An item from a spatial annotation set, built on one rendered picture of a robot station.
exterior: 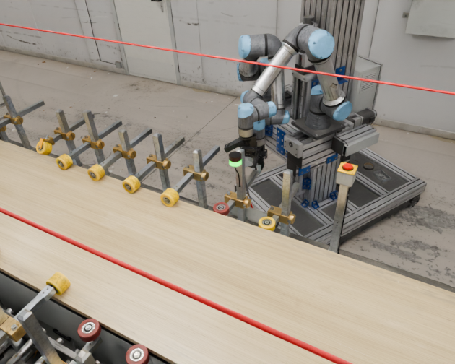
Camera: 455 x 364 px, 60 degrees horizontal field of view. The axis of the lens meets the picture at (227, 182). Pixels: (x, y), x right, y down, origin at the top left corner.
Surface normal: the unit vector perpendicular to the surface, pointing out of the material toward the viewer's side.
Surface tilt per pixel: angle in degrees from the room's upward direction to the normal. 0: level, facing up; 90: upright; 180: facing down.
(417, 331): 0
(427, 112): 90
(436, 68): 90
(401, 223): 0
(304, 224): 0
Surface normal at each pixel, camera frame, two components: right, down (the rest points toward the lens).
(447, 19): -0.48, 0.56
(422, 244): -0.05, -0.79
